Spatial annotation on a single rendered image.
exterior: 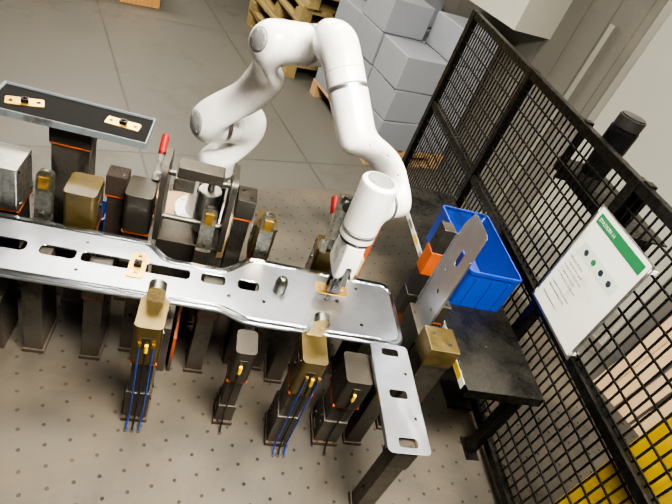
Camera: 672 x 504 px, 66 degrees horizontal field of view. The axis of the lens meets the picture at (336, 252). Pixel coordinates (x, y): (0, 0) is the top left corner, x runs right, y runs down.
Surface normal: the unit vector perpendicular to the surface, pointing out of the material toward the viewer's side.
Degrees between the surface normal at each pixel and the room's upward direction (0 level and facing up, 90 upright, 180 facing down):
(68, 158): 90
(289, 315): 0
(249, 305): 0
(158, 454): 0
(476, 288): 90
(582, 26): 90
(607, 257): 90
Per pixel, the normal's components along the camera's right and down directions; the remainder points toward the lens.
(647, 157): -0.86, 0.04
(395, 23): 0.38, 0.68
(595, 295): -0.94, -0.19
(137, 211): 0.08, 0.65
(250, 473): 0.33, -0.74
